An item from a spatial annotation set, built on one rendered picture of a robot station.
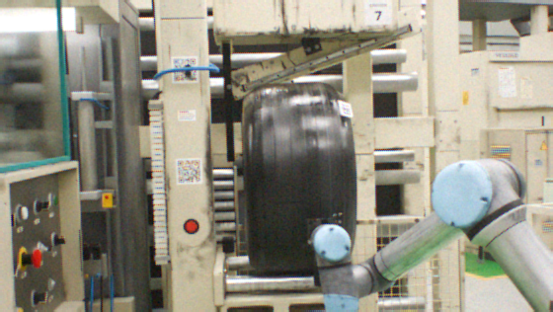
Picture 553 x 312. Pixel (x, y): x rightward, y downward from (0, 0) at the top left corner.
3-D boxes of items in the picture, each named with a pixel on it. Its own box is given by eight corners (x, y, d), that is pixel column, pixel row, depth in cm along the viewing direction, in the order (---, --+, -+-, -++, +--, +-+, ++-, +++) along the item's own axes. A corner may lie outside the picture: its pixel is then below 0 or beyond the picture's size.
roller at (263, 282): (222, 274, 187) (222, 277, 191) (222, 291, 185) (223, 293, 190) (346, 270, 189) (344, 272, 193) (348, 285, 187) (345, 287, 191)
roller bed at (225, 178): (182, 256, 232) (179, 170, 230) (186, 248, 247) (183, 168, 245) (239, 253, 233) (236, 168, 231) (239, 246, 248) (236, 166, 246)
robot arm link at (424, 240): (521, 143, 136) (361, 259, 164) (498, 145, 128) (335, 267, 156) (556, 192, 132) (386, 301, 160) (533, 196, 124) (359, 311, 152)
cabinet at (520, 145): (527, 270, 590) (524, 127, 583) (480, 259, 643) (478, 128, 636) (601, 259, 627) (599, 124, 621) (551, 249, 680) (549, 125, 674)
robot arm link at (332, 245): (319, 268, 141) (312, 228, 142) (314, 264, 152) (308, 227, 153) (355, 262, 142) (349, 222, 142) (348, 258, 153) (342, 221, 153)
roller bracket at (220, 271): (213, 307, 182) (212, 272, 182) (218, 275, 222) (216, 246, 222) (225, 307, 183) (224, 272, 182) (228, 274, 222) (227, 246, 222)
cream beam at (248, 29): (213, 37, 215) (211, -10, 215) (216, 45, 240) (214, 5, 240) (400, 32, 218) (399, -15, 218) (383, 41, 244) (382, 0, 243)
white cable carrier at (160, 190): (155, 265, 193) (148, 100, 191) (157, 261, 198) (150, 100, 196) (171, 264, 194) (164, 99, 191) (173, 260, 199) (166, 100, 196)
